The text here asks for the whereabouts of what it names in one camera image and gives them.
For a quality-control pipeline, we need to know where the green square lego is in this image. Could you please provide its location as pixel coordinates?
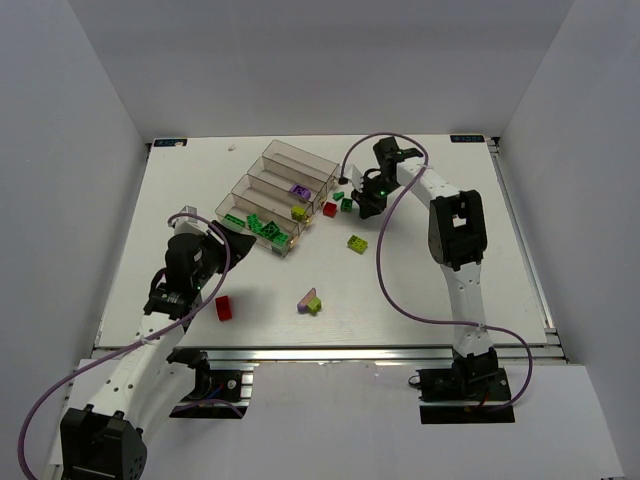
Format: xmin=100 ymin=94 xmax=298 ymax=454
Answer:
xmin=247 ymin=214 xmax=263 ymax=234

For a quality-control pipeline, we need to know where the green square lego upside-down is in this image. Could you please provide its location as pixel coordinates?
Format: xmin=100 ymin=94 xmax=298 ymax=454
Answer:
xmin=340 ymin=198 xmax=353 ymax=212

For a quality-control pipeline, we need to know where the green long lego brick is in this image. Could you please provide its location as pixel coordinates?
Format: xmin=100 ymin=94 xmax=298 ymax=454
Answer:
xmin=259 ymin=221 xmax=281 ymax=241

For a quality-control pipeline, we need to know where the green lego with number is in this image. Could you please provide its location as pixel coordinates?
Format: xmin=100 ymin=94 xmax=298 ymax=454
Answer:
xmin=272 ymin=233 xmax=289 ymax=246

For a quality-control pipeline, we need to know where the red square lego brick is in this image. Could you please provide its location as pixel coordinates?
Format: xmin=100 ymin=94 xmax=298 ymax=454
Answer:
xmin=322 ymin=202 xmax=337 ymax=218

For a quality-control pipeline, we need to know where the green and lime lego stack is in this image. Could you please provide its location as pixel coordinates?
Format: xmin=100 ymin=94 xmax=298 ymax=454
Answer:
xmin=290 ymin=206 xmax=308 ymax=222

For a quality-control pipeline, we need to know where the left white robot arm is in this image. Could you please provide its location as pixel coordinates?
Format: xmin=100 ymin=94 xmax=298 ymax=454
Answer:
xmin=60 ymin=214 xmax=256 ymax=479

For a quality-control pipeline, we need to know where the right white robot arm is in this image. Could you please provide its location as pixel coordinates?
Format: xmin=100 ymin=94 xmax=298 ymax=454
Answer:
xmin=350 ymin=132 xmax=499 ymax=403

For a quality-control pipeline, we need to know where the clear container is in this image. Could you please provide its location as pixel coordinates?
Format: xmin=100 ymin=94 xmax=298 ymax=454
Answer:
xmin=216 ymin=193 xmax=300 ymax=257
xmin=231 ymin=174 xmax=313 ymax=237
xmin=248 ymin=156 xmax=327 ymax=213
xmin=262 ymin=140 xmax=338 ymax=193

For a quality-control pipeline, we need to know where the lime square lego brick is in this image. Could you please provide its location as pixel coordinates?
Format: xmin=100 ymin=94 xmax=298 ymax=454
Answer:
xmin=347 ymin=235 xmax=368 ymax=254

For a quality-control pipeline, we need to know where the red lego brick front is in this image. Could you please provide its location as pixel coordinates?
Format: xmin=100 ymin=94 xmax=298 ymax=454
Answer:
xmin=215 ymin=296 xmax=233 ymax=322

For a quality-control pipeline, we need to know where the purple and lime lego stack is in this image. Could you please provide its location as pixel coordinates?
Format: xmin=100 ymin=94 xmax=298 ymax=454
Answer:
xmin=297 ymin=288 xmax=322 ymax=315

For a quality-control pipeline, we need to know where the blue label right corner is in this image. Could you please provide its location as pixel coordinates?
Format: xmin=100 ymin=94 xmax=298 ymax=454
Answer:
xmin=449 ymin=134 xmax=485 ymax=143

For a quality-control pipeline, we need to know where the blue label corner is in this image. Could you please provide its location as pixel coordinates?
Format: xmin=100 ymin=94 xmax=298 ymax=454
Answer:
xmin=449 ymin=134 xmax=485 ymax=143
xmin=153 ymin=138 xmax=188 ymax=148

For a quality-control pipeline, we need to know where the blue label left corner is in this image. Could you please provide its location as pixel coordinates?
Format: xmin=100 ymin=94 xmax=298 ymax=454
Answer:
xmin=153 ymin=138 xmax=188 ymax=148

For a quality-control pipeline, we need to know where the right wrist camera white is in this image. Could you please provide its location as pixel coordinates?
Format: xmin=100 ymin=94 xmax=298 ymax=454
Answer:
xmin=338 ymin=164 xmax=364 ymax=192

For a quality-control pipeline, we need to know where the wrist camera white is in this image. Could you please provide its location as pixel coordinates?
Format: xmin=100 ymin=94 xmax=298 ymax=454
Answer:
xmin=169 ymin=205 xmax=205 ymax=236
xmin=338 ymin=164 xmax=364 ymax=192

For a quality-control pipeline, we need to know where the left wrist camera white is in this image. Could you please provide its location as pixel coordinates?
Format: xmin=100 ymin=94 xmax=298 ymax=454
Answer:
xmin=169 ymin=205 xmax=205 ymax=236

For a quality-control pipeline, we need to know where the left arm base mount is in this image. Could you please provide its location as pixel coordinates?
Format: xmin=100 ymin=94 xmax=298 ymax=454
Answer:
xmin=167 ymin=349 xmax=248 ymax=420

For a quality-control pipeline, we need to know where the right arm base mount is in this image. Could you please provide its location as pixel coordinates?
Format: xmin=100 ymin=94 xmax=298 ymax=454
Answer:
xmin=407 ymin=368 xmax=515 ymax=425

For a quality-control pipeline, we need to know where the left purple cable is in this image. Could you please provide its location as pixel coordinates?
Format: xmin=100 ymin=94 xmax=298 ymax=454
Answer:
xmin=19 ymin=212 xmax=246 ymax=479

